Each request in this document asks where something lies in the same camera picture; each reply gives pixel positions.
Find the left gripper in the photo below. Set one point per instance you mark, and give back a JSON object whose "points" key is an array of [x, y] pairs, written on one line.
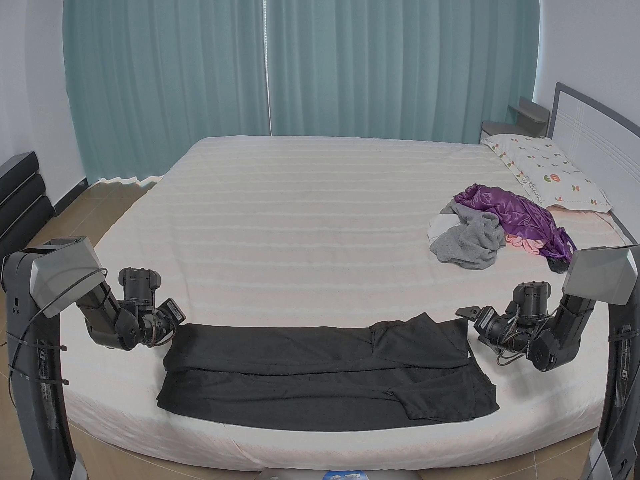
{"points": [[167, 320]]}

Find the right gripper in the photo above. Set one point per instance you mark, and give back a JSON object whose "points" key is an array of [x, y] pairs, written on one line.
{"points": [[492, 330]]}

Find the black T-shirt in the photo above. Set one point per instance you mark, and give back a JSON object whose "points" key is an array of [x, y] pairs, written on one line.
{"points": [[320, 368]]}

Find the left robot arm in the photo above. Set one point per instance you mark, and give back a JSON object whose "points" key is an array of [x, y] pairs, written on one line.
{"points": [[65, 273]]}

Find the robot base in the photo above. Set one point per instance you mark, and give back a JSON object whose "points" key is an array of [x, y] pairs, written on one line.
{"points": [[340, 475]]}

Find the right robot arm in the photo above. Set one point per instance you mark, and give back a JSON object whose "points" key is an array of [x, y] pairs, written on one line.
{"points": [[600, 273]]}

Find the bed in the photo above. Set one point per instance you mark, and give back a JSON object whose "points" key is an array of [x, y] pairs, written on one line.
{"points": [[310, 193]]}

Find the grey knit garment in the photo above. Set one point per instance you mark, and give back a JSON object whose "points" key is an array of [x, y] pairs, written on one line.
{"points": [[467, 245]]}

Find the pink garment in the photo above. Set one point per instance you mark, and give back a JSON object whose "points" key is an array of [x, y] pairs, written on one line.
{"points": [[522, 243]]}

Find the white garment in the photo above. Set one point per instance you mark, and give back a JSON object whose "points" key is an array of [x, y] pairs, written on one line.
{"points": [[439, 228]]}

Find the purple satin garment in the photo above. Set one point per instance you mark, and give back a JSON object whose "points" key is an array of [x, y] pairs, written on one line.
{"points": [[515, 210]]}

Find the white printed pillow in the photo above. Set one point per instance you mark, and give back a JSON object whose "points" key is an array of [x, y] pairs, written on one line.
{"points": [[547, 170]]}

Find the black chest of drawers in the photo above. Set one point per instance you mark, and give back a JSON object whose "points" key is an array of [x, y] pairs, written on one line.
{"points": [[20, 198]]}

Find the grey bedside table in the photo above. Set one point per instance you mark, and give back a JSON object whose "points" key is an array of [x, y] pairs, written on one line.
{"points": [[514, 129]]}

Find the blue-green curtain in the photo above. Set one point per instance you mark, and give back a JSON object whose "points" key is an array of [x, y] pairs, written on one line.
{"points": [[405, 53], [165, 68]]}

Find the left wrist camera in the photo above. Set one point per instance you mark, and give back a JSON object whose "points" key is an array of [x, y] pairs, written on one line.
{"points": [[141, 285]]}

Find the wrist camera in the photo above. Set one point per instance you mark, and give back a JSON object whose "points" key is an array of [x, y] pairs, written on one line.
{"points": [[531, 300], [141, 285]]}

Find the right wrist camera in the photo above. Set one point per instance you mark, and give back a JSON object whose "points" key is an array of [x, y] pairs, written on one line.
{"points": [[531, 300]]}

